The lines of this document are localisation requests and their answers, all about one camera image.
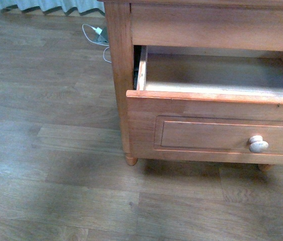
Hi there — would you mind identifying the wooden drawer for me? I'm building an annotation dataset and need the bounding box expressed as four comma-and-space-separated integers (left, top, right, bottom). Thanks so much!
126, 46, 283, 165

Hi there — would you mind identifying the round drawer knob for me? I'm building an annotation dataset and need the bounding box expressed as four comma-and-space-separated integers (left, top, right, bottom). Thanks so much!
248, 135, 269, 153

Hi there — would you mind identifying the light wooden nightstand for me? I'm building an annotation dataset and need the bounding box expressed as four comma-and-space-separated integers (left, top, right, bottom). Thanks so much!
104, 1, 283, 165

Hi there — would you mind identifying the white plug on floor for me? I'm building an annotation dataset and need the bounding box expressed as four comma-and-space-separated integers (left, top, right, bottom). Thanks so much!
91, 27, 103, 35

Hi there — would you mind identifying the light blue curtain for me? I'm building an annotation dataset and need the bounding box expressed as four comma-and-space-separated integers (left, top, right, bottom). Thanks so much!
0, 0, 105, 13

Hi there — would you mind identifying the white cable on floor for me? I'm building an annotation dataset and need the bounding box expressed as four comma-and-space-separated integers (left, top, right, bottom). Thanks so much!
82, 24, 112, 63

